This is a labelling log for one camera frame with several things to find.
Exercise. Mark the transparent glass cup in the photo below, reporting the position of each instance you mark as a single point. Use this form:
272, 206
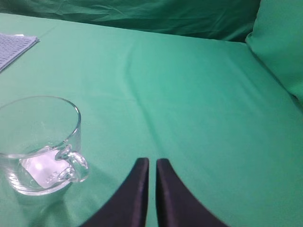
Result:
40, 143

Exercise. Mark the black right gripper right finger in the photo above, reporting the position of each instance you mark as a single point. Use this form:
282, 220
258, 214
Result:
176, 206

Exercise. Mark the green tablecloth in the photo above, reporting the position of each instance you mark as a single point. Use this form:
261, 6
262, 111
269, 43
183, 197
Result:
233, 134

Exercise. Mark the folded blue towel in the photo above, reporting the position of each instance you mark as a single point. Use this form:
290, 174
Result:
13, 46

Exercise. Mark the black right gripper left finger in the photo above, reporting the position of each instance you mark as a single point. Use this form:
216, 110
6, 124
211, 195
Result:
128, 206

